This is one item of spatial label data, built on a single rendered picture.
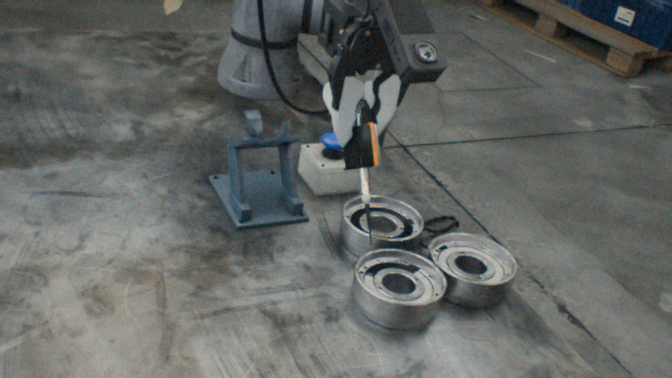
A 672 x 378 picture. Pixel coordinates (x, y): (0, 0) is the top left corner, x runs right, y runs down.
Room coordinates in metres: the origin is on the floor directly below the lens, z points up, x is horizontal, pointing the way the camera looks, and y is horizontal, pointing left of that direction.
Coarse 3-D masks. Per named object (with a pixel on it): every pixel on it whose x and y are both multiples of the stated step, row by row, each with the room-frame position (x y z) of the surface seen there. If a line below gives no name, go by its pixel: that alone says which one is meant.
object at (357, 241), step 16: (352, 208) 0.87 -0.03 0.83; (400, 208) 0.89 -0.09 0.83; (352, 224) 0.81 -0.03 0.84; (384, 224) 0.86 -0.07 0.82; (400, 224) 0.85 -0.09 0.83; (416, 224) 0.86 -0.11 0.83; (352, 240) 0.80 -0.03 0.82; (368, 240) 0.79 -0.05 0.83; (384, 240) 0.79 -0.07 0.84; (400, 240) 0.80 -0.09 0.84; (416, 240) 0.82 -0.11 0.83
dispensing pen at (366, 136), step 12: (360, 108) 0.81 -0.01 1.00; (360, 120) 0.80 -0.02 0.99; (360, 132) 0.77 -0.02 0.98; (348, 144) 0.79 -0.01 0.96; (360, 144) 0.77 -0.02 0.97; (372, 144) 0.77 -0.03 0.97; (348, 156) 0.78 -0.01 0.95; (360, 156) 0.76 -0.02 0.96; (372, 156) 0.77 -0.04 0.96; (348, 168) 0.77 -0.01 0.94; (360, 168) 0.77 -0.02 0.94; (360, 180) 0.76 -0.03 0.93; (360, 192) 0.76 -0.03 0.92
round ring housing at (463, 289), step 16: (448, 240) 0.83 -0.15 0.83; (464, 240) 0.84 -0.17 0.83; (480, 240) 0.83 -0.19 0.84; (432, 256) 0.77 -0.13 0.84; (448, 256) 0.80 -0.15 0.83; (464, 256) 0.81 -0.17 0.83; (480, 256) 0.81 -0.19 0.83; (496, 256) 0.82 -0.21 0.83; (512, 256) 0.80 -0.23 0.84; (448, 272) 0.75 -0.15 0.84; (464, 272) 0.81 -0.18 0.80; (480, 272) 0.80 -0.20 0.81; (512, 272) 0.78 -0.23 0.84; (448, 288) 0.74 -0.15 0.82; (464, 288) 0.74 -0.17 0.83; (480, 288) 0.74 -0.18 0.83; (496, 288) 0.74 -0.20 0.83; (464, 304) 0.74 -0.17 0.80; (480, 304) 0.74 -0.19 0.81
